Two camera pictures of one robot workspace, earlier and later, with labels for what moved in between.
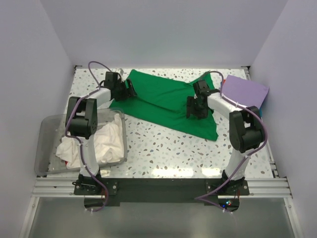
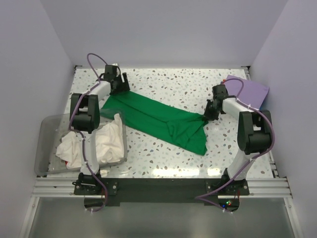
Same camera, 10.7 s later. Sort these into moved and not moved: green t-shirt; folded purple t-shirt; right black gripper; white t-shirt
Moved: right black gripper; green t-shirt
Not moved: white t-shirt; folded purple t-shirt
